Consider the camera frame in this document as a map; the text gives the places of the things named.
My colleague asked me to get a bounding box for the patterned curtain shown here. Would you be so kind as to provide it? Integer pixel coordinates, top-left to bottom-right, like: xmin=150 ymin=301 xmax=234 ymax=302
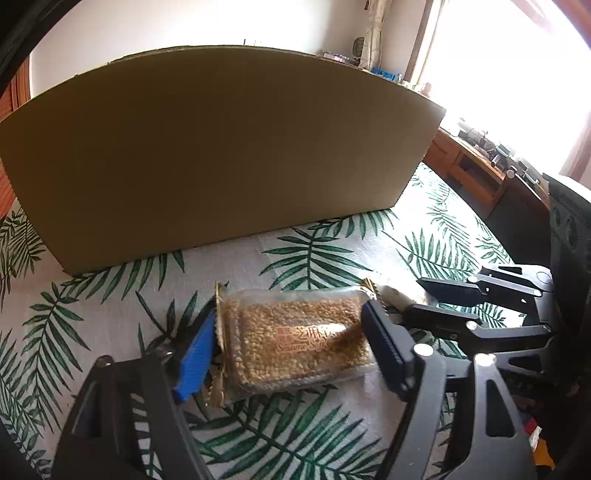
xmin=361 ymin=0 xmax=394 ymax=71

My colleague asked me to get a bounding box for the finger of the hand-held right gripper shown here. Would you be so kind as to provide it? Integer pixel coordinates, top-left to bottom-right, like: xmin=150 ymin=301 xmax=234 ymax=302
xmin=417 ymin=264 xmax=556 ymax=320
xmin=401 ymin=302 xmax=553 ymax=371

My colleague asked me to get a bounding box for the wooden desk with clutter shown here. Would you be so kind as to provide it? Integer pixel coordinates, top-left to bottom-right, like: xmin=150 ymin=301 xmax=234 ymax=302
xmin=422 ymin=127 xmax=551 ymax=223

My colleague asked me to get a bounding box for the clear sesame brittle packet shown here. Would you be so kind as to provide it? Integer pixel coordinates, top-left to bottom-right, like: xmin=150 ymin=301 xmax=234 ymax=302
xmin=205 ymin=278 xmax=385 ymax=410

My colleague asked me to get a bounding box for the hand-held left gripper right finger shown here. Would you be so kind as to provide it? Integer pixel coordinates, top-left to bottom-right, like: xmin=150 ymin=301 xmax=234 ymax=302
xmin=360 ymin=299 xmax=539 ymax=480

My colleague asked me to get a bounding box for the brown cardboard box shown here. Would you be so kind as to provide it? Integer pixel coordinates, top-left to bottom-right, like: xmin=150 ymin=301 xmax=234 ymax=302
xmin=0 ymin=45 xmax=448 ymax=278

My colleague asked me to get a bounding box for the wooden wardrobe door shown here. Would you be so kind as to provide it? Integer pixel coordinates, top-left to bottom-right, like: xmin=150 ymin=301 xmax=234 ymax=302
xmin=0 ymin=64 xmax=34 ymax=205

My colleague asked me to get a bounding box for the cream white snack bar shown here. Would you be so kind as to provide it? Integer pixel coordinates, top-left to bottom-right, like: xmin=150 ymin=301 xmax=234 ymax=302
xmin=376 ymin=283 xmax=438 ymax=315

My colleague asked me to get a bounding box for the clutter of small dark items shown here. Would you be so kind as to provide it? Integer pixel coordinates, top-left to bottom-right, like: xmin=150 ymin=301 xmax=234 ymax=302
xmin=455 ymin=119 xmax=542 ymax=182

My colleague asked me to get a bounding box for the bright window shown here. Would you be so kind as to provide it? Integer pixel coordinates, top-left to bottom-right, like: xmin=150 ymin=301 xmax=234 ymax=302
xmin=410 ymin=0 xmax=591 ymax=182

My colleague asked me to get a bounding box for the leaf print bedsheet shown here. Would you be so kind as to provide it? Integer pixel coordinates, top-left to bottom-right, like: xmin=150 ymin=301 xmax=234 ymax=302
xmin=0 ymin=161 xmax=557 ymax=480

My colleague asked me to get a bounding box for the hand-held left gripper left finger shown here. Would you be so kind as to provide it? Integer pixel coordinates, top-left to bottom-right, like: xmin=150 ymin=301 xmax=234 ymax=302
xmin=51 ymin=310 xmax=220 ymax=480

